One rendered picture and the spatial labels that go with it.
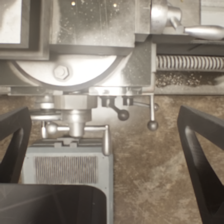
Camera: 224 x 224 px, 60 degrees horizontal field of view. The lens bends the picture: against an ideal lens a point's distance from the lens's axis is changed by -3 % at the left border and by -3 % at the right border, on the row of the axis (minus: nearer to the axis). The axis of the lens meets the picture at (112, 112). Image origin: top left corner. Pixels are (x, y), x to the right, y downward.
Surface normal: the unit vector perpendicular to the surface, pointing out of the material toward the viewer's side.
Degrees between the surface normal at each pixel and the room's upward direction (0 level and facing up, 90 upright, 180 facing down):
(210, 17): 36
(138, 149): 0
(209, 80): 0
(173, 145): 0
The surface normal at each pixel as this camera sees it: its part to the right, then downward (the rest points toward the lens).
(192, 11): 0.03, 0.09
